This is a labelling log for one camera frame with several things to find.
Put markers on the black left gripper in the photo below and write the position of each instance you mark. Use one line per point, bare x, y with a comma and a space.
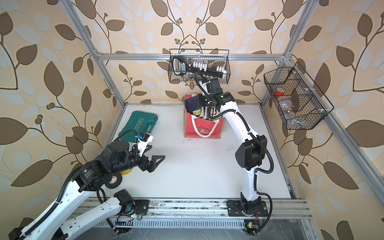
144, 166

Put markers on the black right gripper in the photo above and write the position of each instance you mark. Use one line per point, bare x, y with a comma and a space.
200, 98

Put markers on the red and burlap canvas bag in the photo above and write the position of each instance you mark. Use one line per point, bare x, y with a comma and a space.
198, 128

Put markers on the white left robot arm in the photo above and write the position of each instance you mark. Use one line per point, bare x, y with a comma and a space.
54, 223

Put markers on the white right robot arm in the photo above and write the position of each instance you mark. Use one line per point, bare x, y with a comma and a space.
252, 154

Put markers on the yellow tape roll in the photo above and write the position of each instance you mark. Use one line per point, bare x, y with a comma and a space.
126, 172

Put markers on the green plastic tool case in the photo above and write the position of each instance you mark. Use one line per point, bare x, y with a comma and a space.
140, 122

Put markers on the socket wrench set in basket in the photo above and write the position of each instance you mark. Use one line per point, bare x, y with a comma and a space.
187, 66

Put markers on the black tape roll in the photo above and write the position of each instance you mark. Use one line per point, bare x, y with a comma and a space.
114, 182

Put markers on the red tape roll in basket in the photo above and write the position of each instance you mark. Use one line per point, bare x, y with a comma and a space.
280, 91

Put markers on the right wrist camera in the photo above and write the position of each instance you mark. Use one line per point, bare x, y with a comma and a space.
212, 86

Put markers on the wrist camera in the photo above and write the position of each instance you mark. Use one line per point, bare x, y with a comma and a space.
212, 86
143, 140

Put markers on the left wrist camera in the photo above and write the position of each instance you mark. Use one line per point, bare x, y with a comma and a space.
143, 140

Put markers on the black wire basket back wall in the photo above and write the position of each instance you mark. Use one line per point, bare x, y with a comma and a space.
212, 63

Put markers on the black wire basket wall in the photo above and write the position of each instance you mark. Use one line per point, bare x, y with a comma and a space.
304, 104
212, 63

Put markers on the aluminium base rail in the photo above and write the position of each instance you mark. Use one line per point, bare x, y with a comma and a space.
209, 213

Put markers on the black wire basket right wall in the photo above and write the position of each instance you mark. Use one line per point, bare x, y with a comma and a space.
304, 104

